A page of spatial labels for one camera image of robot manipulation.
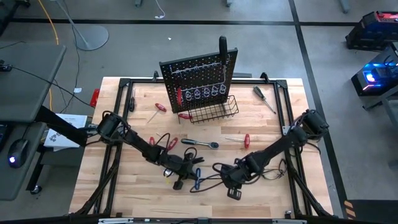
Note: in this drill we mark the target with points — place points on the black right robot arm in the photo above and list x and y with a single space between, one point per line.
280 146

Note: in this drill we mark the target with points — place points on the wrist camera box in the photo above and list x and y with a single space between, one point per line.
234 193
178 185

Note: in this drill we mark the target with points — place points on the black computer with lights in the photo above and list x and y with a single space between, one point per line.
382 77

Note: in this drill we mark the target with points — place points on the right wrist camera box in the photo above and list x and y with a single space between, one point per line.
234 193

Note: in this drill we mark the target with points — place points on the grey round-base floor stand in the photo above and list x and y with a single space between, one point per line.
93 37

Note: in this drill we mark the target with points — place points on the white paper booklet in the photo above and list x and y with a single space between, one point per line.
71 121

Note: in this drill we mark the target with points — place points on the grey desk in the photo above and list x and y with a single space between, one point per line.
25 87

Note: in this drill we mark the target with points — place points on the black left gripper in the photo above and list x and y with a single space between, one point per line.
174 165

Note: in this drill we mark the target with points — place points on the black computer mouse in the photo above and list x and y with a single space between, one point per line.
18 152

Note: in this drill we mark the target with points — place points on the black caster wheel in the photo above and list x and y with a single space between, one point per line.
36 189

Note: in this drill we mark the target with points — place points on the chrome ratchet wrench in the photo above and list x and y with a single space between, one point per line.
189 142

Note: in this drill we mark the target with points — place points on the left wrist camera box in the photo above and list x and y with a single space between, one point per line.
178 185

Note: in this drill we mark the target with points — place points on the black metal table frame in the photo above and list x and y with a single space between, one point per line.
267 81

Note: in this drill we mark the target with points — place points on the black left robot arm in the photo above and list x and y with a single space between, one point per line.
140 144

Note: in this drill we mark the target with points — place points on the black pegboard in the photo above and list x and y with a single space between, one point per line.
205 79

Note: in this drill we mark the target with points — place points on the small white tag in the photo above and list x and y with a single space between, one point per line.
77 90

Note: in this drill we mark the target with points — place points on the black diagonal beam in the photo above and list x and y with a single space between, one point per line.
62 126

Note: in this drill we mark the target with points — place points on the chrome hook rack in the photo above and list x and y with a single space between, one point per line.
199 68

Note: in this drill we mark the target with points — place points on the grey metal bar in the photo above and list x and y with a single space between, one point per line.
124 221

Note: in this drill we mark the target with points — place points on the hazard-striped black mat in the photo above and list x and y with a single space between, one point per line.
373 213

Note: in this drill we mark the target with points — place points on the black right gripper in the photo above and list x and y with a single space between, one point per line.
247 169

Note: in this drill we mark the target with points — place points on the small black screwdriver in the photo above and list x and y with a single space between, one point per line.
132 104

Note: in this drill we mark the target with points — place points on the grey furniture piece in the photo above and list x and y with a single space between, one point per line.
391 112

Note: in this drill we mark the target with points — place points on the red flat object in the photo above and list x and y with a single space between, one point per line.
94 98

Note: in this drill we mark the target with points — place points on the black crate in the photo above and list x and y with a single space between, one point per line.
367 37

